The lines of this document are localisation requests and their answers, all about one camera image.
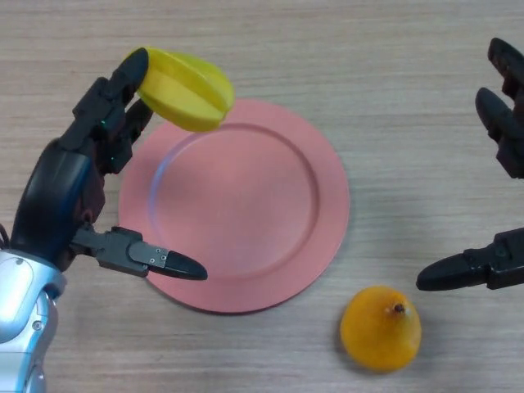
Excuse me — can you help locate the orange pear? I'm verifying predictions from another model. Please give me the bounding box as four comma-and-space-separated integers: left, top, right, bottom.
340, 285, 422, 373

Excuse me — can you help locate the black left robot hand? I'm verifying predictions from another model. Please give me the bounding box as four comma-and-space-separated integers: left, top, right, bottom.
10, 47, 209, 282

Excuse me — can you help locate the yellow starfruit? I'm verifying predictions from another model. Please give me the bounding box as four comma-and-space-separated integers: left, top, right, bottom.
124, 47, 236, 133

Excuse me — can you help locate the pink round plate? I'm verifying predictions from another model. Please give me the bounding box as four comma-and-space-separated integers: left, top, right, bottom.
118, 99, 351, 315

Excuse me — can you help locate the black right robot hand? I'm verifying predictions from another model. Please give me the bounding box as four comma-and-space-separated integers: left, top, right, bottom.
416, 37, 524, 291

